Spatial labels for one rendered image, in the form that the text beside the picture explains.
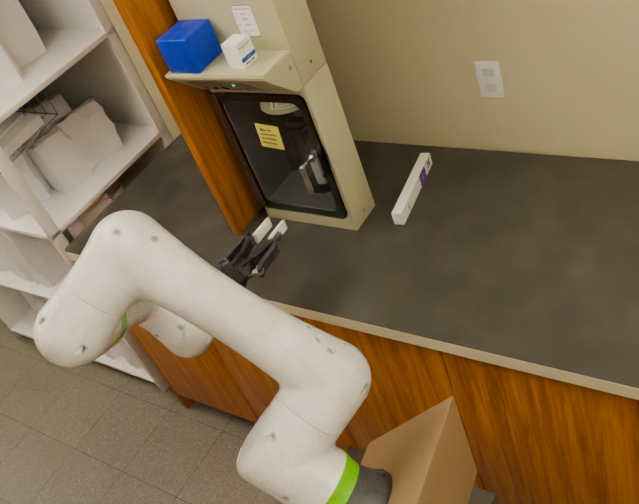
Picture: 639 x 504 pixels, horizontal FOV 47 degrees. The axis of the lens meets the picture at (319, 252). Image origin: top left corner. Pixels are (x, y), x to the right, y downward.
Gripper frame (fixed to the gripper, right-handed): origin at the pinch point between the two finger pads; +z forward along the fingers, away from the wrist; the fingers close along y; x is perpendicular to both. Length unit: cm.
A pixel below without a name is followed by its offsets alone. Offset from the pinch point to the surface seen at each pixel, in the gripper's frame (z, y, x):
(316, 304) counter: -4.0, -9.4, 20.2
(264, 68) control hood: 15.3, -2.9, -36.9
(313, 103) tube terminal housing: 24.6, -5.5, -21.5
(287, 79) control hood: 18.9, -5.2, -31.8
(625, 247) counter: 31, -76, 18
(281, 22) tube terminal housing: 23.7, -4.9, -43.6
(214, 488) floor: -27, 55, 116
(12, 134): 15, 119, -8
